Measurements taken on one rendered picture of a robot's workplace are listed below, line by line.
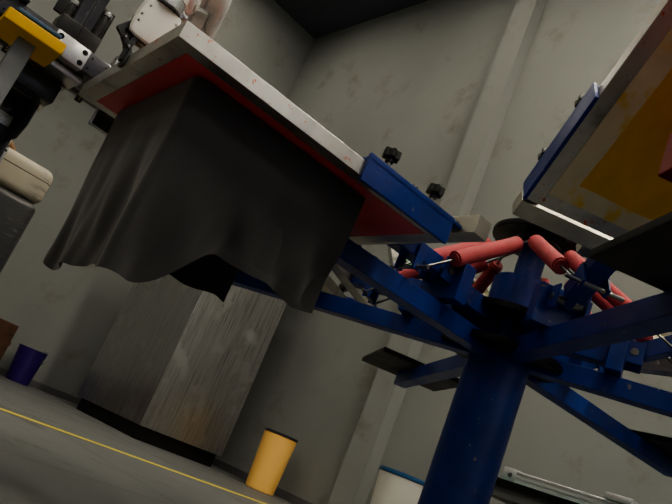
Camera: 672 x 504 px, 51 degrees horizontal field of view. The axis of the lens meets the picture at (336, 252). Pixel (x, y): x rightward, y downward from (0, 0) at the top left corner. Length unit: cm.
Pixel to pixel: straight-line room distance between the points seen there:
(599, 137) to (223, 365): 625
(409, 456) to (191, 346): 244
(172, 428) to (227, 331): 111
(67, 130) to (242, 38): 316
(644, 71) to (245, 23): 1013
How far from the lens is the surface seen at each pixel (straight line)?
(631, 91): 164
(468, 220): 177
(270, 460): 710
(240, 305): 759
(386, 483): 576
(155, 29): 167
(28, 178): 254
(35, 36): 166
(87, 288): 992
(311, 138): 149
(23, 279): 965
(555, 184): 175
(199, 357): 741
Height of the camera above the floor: 33
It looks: 17 degrees up
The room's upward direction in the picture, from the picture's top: 23 degrees clockwise
